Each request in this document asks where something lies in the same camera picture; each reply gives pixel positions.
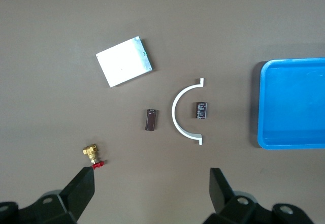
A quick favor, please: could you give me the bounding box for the small black connector block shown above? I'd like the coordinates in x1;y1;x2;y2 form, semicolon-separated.
194;101;209;119

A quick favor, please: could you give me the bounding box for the blue plastic tray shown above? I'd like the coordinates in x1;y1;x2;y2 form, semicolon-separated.
257;57;325;150

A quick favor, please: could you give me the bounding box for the white curved plastic bracket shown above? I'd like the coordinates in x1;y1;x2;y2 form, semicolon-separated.
171;77;205;146

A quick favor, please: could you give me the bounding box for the silver metal plate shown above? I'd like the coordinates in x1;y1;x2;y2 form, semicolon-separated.
95;35;154;89

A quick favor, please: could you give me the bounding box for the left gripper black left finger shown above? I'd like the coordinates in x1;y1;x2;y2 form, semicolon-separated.
0;167;96;224

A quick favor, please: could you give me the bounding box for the brass valve with red handle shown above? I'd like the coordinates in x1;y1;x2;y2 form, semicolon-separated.
82;144;105;170

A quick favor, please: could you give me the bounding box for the plain brown capacitor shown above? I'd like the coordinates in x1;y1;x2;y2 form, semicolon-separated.
144;108;159;132

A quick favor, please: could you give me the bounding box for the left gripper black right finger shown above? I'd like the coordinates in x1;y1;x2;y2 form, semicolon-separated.
203;167;312;224

